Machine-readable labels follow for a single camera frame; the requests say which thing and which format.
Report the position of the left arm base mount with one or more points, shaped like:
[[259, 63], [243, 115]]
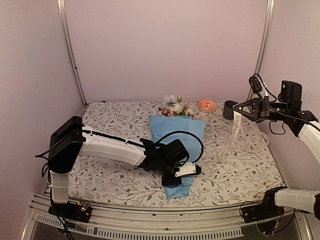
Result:
[[80, 211]]

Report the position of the floral patterned table mat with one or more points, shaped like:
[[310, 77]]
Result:
[[229, 174]]

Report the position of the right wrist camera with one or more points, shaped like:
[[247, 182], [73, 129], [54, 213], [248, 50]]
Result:
[[259, 88]]

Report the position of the pink fake flower stems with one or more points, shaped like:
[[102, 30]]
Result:
[[165, 112]]

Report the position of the left aluminium frame post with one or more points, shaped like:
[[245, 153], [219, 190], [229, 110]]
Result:
[[62, 13]]

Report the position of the white ribbon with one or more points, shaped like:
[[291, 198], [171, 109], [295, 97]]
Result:
[[231, 138]]

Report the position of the white fake flower stems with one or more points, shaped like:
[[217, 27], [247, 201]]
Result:
[[180, 109]]

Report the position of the pale blue fake flower stems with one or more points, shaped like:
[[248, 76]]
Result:
[[170, 99]]

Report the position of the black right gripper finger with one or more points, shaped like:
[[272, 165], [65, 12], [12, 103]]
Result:
[[253, 105], [252, 116]]

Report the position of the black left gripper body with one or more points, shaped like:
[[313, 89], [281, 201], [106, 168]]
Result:
[[165, 171]]

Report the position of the front aluminium rail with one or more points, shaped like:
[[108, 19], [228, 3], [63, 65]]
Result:
[[110, 220]]

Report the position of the dark grey mug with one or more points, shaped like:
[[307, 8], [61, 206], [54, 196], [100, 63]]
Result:
[[228, 109]]

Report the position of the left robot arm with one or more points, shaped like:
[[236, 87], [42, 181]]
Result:
[[74, 139]]

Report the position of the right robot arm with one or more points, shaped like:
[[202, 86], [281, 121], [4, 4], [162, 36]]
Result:
[[304, 125]]

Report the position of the orange patterned bowl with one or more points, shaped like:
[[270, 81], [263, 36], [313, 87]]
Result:
[[207, 105]]

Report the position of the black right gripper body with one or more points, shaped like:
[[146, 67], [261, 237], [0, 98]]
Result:
[[267, 113]]

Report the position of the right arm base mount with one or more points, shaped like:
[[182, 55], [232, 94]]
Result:
[[267, 218]]

